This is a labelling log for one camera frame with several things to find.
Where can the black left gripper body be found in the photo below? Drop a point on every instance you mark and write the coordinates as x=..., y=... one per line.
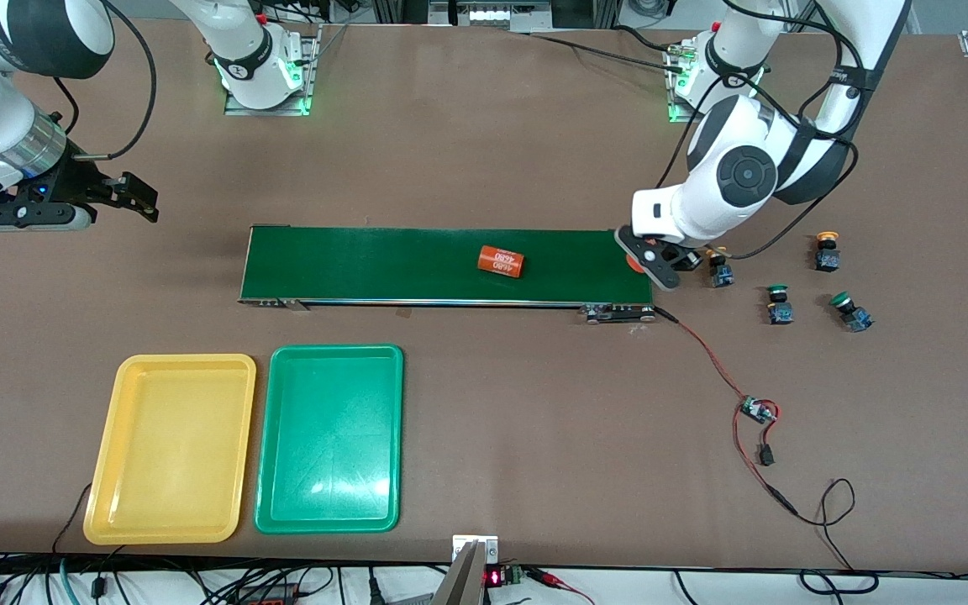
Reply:
x=687, y=258

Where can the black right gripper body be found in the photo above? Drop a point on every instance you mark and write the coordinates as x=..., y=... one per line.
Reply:
x=81, y=179

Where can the yellow push button switch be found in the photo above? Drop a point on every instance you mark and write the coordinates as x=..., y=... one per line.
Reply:
x=827, y=260
x=721, y=276

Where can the orange 4680 battery cylinder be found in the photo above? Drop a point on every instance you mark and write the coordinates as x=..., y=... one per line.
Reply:
x=501, y=261
x=633, y=263

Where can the green push button switch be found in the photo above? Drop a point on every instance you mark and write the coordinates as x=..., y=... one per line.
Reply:
x=781, y=315
x=855, y=319

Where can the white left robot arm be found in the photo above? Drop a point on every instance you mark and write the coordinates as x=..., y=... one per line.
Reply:
x=744, y=176

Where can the small speed controller board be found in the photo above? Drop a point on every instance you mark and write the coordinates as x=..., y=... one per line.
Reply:
x=757, y=410

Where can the green conveyor belt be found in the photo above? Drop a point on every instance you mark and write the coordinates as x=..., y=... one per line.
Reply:
x=366, y=286

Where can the yellow plastic tray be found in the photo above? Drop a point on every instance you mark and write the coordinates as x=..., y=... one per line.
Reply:
x=169, y=449

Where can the green plastic tray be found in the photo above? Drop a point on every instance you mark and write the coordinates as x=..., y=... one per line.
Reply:
x=328, y=437

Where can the grey labelled control box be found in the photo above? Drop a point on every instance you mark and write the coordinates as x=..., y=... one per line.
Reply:
x=484, y=13

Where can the red clip test lead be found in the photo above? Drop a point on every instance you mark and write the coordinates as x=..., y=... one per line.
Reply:
x=555, y=580

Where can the red digit display module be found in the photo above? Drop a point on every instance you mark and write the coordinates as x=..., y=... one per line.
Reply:
x=505, y=576

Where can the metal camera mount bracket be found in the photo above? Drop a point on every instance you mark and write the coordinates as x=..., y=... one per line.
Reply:
x=488, y=544

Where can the grey aluminium camera bar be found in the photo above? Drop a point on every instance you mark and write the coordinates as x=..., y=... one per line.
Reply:
x=460, y=584

